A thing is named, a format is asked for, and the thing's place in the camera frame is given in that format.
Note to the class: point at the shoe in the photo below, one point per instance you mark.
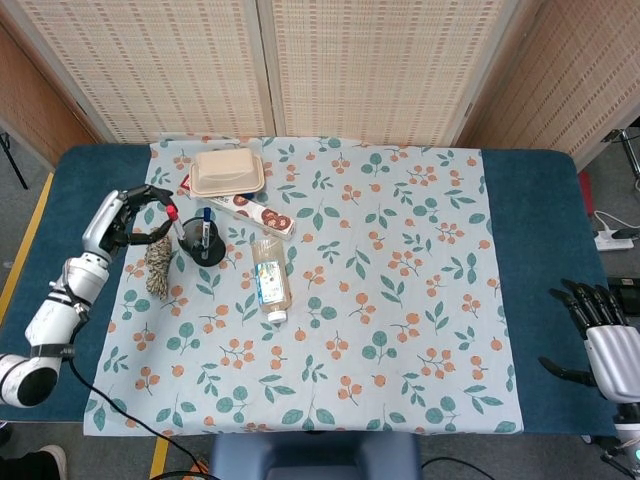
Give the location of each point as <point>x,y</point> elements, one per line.
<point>50,461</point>

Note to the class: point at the blue chair back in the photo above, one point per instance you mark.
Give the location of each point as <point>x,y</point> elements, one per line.
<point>315,457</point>

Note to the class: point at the blue marker pen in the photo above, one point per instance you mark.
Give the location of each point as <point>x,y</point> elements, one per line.
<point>205,227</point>

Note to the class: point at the blue table cover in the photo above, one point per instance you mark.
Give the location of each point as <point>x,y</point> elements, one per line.
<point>545,240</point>

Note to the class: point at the clear plastic drink bottle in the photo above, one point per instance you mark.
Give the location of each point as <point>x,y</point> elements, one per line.
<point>270,280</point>

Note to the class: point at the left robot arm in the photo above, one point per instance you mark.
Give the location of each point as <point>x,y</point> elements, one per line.
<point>50,320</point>

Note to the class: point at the white power strip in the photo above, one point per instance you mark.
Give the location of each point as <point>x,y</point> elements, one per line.
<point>612,243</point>

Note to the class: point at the woven folding screen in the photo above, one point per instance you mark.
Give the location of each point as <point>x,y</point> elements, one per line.
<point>320,65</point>

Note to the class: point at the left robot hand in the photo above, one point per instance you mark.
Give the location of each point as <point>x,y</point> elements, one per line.
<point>117,222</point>

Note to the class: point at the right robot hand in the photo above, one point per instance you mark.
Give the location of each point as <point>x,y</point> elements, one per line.
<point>600,345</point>

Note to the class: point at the black device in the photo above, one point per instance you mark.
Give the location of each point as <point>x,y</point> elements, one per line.
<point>627,295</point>

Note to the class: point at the black tripod leg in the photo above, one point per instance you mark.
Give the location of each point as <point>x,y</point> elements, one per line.
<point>11,157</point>

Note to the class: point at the beige lidded food container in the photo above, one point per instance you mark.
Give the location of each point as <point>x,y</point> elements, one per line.
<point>226,172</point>

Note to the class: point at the metal stand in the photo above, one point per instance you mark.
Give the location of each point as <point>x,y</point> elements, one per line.
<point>625,155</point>

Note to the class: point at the black mesh pen holder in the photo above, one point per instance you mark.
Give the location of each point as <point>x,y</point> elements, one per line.
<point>202,242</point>

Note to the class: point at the red marker pen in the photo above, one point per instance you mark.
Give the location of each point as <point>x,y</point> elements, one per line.
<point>175,225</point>

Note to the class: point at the long cookie box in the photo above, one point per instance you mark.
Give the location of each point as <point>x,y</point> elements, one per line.
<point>255,212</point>

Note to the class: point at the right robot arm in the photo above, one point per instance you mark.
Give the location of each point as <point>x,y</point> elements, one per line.
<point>625,440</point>

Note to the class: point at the floral patterned tablecloth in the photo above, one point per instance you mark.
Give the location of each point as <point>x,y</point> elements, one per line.
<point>380,280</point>

